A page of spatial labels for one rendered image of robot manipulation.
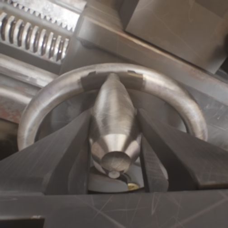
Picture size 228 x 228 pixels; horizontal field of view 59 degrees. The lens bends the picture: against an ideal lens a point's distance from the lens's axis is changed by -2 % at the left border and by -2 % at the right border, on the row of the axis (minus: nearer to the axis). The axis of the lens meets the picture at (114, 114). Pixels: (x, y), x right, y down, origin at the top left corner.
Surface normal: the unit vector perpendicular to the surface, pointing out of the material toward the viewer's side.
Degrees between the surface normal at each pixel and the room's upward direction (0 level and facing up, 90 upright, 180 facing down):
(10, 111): 90
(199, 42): 90
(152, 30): 90
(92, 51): 90
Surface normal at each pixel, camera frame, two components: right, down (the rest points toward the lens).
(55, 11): 0.03, 0.57
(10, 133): 0.42, -0.76
